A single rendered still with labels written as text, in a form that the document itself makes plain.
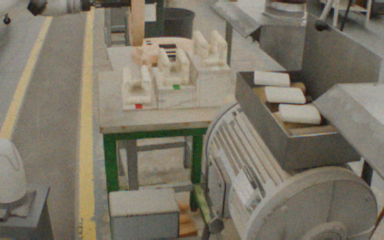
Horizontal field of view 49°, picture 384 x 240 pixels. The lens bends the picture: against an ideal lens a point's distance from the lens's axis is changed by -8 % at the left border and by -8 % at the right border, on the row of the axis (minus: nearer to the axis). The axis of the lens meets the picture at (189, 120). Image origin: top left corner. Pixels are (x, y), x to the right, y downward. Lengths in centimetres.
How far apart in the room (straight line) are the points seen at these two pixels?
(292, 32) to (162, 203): 49
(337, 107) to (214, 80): 133
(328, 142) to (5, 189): 124
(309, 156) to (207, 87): 122
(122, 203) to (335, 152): 53
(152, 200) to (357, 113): 62
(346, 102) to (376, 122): 7
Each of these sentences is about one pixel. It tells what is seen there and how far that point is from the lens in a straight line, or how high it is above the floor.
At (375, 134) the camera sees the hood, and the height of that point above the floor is 153.
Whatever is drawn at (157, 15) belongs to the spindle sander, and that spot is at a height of 93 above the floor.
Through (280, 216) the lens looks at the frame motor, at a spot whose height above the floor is 132.
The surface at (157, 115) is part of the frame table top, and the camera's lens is 187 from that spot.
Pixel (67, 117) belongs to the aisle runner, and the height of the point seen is 0.
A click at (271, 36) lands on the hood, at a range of 97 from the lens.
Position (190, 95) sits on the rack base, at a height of 99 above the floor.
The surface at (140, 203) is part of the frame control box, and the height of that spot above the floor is 112.
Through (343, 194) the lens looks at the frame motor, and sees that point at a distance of 75.
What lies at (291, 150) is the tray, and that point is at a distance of 71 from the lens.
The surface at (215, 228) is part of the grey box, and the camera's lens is 88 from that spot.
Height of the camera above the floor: 176
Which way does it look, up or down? 27 degrees down
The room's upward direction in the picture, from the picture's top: 2 degrees clockwise
